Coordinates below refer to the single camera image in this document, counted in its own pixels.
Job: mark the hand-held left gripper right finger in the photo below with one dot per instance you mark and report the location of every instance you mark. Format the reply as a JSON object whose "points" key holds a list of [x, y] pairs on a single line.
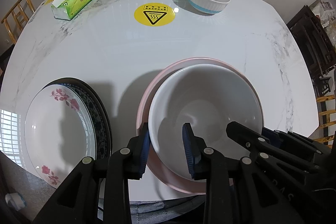
{"points": [[188, 153]]}

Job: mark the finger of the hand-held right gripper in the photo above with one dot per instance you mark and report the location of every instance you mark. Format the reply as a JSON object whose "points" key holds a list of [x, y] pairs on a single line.
{"points": [[302, 144], [244, 134]]}

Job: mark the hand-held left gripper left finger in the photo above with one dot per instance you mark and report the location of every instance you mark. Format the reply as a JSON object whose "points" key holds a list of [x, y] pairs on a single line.
{"points": [[143, 150]]}

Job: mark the pink bowl with white inside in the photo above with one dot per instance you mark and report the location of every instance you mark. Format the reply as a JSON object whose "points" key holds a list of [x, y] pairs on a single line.
{"points": [[210, 108]]}

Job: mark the large rabbit print bowl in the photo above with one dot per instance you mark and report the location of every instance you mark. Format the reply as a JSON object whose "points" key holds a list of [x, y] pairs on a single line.
{"points": [[147, 103]]}

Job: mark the blue floral green plate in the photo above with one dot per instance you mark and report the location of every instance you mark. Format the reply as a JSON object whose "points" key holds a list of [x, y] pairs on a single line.
{"points": [[97, 119]]}

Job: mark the white plate with pink roses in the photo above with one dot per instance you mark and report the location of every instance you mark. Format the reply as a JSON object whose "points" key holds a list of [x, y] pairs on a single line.
{"points": [[57, 134]]}

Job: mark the bamboo chair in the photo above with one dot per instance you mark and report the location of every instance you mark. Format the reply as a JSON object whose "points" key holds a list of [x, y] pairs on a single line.
{"points": [[18, 16], [326, 116]]}

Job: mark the blue patterned oval platter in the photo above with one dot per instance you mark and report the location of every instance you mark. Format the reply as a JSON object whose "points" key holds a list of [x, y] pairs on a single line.
{"points": [[107, 111]]}

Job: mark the small dark wooden stool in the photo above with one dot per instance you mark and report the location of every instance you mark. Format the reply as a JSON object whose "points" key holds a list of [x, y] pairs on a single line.
{"points": [[322, 86]]}

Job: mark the dark wooden side cabinet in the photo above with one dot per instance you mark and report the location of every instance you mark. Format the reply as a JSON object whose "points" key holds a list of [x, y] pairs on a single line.
{"points": [[312, 37]]}

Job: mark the yellow round warning sticker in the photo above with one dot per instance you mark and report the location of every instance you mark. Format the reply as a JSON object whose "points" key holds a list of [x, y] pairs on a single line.
{"points": [[155, 15]]}

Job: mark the small white and blue object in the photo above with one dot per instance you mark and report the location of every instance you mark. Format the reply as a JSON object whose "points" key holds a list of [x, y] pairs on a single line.
{"points": [[14, 200]]}

